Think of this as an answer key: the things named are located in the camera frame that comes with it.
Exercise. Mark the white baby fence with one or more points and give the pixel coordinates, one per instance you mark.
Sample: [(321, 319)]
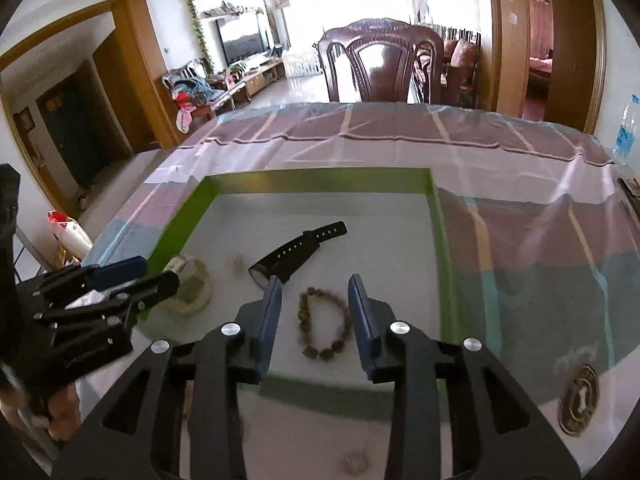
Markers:
[(300, 65)]

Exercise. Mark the dark entrance door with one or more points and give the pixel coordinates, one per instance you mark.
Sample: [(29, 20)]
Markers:
[(75, 135)]

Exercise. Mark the bed with pink cover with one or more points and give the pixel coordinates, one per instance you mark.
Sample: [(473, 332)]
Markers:
[(541, 67)]

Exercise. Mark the person's left hand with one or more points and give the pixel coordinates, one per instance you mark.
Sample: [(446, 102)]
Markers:
[(65, 412)]

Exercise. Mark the white standing air conditioner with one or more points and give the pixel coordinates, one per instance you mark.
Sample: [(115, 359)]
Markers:
[(280, 30)]

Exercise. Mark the pile of clothes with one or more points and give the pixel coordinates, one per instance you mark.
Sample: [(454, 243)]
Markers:
[(192, 90)]

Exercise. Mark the wall shelf with ornaments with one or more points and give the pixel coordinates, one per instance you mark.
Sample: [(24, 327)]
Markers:
[(225, 10)]

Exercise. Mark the red and white bag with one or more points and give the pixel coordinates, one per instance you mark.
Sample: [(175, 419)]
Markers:
[(72, 235)]

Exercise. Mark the wooden television cabinet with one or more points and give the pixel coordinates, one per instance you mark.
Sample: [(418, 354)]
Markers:
[(260, 80)]

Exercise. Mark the plastic water bottle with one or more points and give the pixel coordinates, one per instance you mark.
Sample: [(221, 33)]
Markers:
[(627, 135)]

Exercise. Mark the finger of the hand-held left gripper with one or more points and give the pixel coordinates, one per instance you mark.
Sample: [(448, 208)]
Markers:
[(150, 290), (120, 270)]

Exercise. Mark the pink bedroom curtain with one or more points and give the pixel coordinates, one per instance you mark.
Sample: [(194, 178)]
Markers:
[(540, 15)]

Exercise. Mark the black watch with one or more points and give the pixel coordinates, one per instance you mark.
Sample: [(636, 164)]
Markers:
[(295, 250)]

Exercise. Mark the flat screen television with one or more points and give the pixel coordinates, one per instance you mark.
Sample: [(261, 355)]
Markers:
[(242, 40)]

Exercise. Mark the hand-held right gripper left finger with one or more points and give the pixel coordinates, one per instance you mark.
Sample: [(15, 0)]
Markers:
[(272, 305)]

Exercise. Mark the wooden sofa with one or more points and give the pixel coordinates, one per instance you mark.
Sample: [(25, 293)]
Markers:
[(462, 60)]

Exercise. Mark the green ivy garland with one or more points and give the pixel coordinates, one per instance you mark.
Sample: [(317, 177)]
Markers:
[(195, 15)]

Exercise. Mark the green cardboard box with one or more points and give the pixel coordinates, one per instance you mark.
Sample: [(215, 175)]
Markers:
[(390, 240)]

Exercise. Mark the wooden armchair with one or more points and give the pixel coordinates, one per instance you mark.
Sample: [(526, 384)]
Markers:
[(220, 92)]

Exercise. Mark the white wristwatch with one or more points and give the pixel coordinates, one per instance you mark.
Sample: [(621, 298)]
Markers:
[(195, 300)]

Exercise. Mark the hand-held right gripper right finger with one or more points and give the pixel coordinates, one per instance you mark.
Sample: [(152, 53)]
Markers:
[(357, 310)]

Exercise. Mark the pair of shoes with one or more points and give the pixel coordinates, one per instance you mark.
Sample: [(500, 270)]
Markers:
[(83, 197)]

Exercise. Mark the carved wooden dining chair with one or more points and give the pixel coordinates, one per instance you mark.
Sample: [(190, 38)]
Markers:
[(380, 70)]

